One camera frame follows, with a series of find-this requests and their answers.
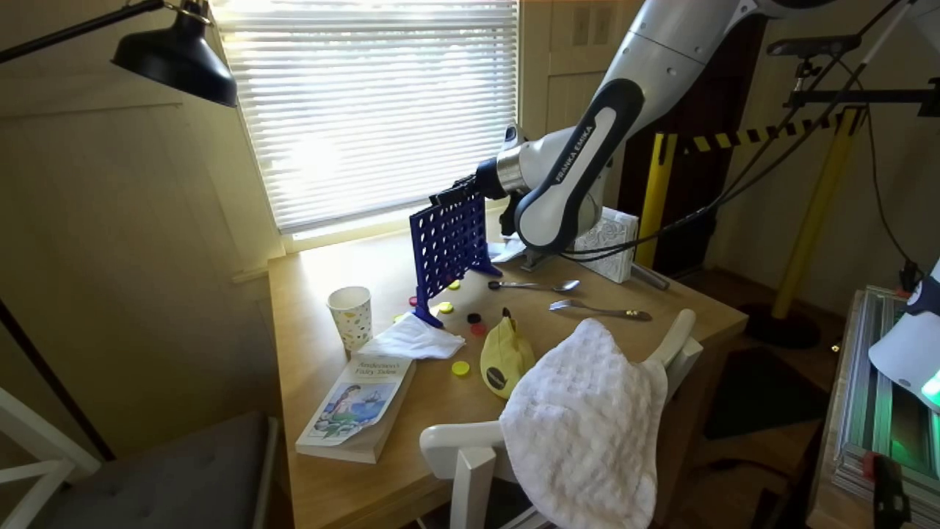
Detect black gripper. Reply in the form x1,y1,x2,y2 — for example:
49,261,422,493
425,155,504,213

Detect white window blinds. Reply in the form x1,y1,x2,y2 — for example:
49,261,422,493
209,0,522,239

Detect illustrated paperback book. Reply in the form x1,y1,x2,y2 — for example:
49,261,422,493
292,357,416,468

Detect white crumpled napkin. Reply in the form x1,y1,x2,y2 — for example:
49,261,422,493
356,313,467,365

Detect silver metal spoon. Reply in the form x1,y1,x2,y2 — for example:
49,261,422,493
486,276,585,298
547,298,654,324

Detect yellow black striped tape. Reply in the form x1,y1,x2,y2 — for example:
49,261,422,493
673,111,845,160

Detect white panel door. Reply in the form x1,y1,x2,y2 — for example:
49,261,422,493
516,0,643,142

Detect blue plastic gameboard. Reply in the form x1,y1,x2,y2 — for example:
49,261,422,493
404,189,501,332

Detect white patterned tissue box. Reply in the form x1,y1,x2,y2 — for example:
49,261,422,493
574,202,641,289

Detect white quilted towel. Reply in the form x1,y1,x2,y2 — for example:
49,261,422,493
497,317,670,529

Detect black floor lamp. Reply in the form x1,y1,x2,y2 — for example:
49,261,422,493
0,0,241,465

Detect white paper cup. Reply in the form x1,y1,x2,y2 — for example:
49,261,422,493
326,286,375,361

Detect grey seat cushion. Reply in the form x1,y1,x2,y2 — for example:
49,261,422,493
38,408,282,529

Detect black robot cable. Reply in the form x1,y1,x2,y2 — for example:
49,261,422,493
555,0,903,266

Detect yellow banana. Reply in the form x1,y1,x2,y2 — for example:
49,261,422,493
475,305,541,402

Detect yellow post with base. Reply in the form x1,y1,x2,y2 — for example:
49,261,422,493
746,105,864,349

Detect stacked framed panels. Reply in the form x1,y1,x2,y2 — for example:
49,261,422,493
804,283,940,529

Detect grey marker pen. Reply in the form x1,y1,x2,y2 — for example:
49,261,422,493
627,266,679,293

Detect black camera on stand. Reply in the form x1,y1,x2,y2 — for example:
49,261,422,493
764,33,940,122

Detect white wooden chair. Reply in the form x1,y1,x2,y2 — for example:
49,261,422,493
416,305,705,529
0,385,99,529

